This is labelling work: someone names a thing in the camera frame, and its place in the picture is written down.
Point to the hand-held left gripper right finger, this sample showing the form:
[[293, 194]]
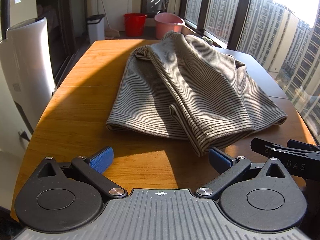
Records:
[[220, 161]]

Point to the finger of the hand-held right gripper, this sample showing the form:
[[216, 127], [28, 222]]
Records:
[[261, 146], [302, 145]]

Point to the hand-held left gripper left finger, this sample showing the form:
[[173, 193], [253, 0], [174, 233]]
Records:
[[101, 158]]

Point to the striped grey garment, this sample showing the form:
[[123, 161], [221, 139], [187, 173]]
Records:
[[187, 85]]

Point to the black power plug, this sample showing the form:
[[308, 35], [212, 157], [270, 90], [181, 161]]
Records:
[[25, 135]]

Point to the white standing appliance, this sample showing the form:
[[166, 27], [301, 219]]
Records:
[[27, 75]]

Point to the apartment buildings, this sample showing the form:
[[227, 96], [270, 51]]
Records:
[[280, 35]]

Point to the pale green fuzzy cloth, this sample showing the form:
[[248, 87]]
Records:
[[208, 40]]

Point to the broom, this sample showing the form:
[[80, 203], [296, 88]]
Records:
[[112, 32]]

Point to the white trash bin black lid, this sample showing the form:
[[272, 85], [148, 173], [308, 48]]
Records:
[[96, 27]]

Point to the red plastic bucket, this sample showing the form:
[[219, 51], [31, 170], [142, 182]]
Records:
[[135, 25]]

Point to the pink plastic bucket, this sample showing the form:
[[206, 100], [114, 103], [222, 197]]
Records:
[[166, 27]]

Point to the grey hanging cloth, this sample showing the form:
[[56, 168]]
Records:
[[165, 0]]

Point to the black window frame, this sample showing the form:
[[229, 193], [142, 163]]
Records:
[[241, 12]]

